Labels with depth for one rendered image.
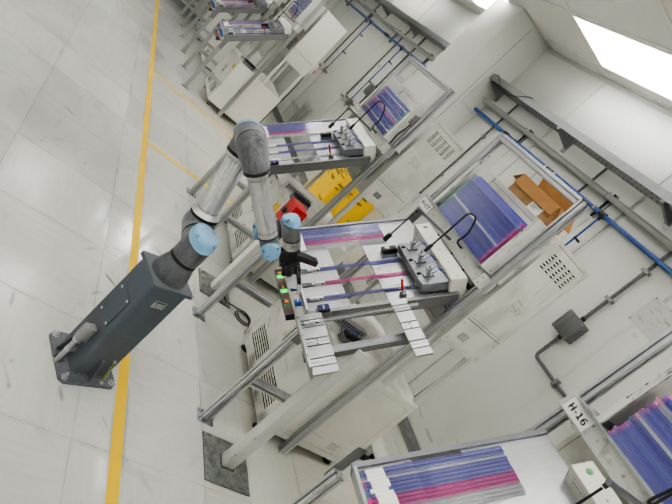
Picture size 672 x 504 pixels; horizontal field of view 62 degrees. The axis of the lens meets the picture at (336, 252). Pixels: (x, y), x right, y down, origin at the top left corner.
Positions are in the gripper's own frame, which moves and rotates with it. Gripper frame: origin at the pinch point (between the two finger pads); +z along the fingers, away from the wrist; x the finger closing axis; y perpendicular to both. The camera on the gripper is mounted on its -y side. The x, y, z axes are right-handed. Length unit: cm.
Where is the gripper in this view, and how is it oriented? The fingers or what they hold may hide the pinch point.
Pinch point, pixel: (297, 285)
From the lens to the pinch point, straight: 248.1
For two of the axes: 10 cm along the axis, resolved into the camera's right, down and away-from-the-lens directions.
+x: 2.3, 5.6, -7.9
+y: -9.7, 1.1, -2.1
